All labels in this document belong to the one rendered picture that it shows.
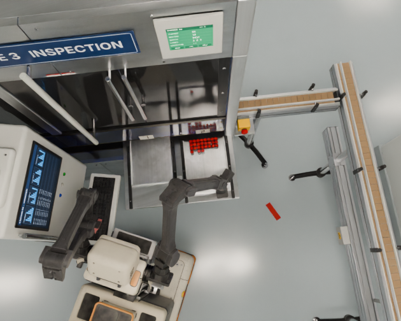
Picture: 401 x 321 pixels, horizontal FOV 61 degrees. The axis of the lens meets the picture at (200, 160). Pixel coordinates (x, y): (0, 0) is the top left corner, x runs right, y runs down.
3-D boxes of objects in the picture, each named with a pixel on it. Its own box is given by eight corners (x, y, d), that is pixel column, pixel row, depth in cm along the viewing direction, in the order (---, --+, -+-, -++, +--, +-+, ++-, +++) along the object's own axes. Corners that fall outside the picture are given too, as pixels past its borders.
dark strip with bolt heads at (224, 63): (216, 129, 206) (218, 57, 129) (224, 128, 205) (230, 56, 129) (217, 131, 205) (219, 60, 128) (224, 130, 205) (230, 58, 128)
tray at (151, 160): (130, 134, 220) (128, 132, 216) (170, 130, 219) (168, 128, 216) (132, 186, 211) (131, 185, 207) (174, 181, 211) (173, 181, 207)
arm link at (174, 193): (155, 189, 142) (174, 199, 137) (175, 174, 151) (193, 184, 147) (153, 260, 167) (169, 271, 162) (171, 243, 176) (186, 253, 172)
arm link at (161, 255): (153, 265, 165) (161, 272, 163) (156, 249, 161) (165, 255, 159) (165, 257, 173) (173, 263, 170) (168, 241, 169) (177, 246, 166)
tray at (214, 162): (182, 142, 217) (182, 141, 213) (223, 137, 217) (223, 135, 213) (188, 195, 208) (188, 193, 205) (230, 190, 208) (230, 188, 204)
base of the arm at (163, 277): (145, 279, 165) (168, 287, 164) (147, 266, 162) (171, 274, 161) (151, 268, 173) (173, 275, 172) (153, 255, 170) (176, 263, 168)
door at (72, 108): (62, 131, 186) (-5, 79, 130) (146, 122, 186) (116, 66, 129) (62, 132, 186) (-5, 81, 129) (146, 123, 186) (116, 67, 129)
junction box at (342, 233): (335, 227, 241) (340, 226, 232) (342, 227, 241) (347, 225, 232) (338, 244, 238) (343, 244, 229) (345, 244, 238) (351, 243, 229)
